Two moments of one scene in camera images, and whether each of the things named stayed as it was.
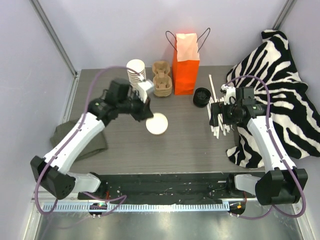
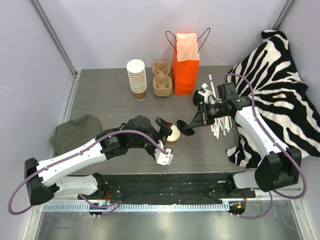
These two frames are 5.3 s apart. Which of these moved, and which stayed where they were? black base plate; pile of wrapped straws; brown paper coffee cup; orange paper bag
Moved: brown paper coffee cup
Stayed: orange paper bag; pile of wrapped straws; black base plate
